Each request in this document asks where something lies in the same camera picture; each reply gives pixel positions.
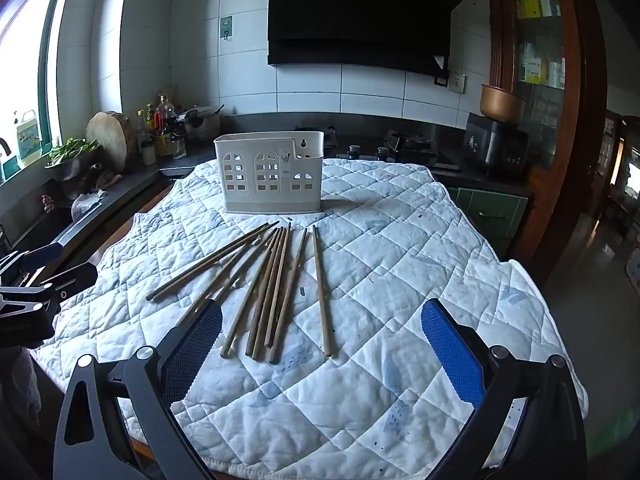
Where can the white plastic chopstick holder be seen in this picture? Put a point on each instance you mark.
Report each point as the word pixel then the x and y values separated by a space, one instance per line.
pixel 270 195

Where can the wooden glass-door cabinet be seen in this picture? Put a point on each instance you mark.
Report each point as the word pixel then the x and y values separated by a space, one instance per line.
pixel 582 135

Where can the green wall hook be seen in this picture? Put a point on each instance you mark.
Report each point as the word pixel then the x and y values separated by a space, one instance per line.
pixel 226 24

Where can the green leafy vegetables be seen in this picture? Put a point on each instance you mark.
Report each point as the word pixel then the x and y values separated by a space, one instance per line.
pixel 70 150

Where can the grey dishcloth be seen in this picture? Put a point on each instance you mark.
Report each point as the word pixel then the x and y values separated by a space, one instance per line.
pixel 85 207

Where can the metal bowl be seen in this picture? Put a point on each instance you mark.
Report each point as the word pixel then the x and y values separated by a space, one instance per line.
pixel 70 170

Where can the green cabinet drawer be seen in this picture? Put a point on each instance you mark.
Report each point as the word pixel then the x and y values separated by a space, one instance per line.
pixel 492 215

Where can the clear detergent bottle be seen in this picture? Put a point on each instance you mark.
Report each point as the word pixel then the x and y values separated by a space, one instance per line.
pixel 27 140

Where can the window with green frame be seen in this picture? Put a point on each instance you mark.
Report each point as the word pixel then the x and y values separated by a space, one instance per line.
pixel 30 60

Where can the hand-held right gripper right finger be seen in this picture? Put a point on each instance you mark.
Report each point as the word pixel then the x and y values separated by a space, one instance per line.
pixel 450 355

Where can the bundle of wooden chopsticks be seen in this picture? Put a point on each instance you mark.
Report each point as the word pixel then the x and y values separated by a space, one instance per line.
pixel 265 290

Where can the round wooden chopping block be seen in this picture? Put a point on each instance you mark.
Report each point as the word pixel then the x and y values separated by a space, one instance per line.
pixel 110 140

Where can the black rice cooker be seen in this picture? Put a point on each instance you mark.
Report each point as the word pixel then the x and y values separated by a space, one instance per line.
pixel 492 147

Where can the copper inner pot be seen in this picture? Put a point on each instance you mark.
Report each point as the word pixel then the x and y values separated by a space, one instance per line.
pixel 500 105

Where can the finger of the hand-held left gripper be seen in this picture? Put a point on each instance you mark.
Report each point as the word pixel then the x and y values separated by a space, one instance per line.
pixel 35 256
pixel 75 277

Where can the white wall socket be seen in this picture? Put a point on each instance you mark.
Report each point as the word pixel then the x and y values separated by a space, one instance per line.
pixel 457 83

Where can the dark kitchen counter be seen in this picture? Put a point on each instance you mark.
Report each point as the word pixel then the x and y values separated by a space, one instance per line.
pixel 130 180

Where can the white quilted cloth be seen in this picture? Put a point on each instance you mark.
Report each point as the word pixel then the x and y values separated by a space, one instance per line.
pixel 380 270

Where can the cluster of condiment bottles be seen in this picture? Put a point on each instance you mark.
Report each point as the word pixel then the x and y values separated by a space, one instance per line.
pixel 165 130

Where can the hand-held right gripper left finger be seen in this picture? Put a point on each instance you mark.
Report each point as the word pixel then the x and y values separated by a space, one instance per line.
pixel 192 355

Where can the black range hood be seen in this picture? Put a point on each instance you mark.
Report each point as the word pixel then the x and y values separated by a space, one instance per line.
pixel 360 15

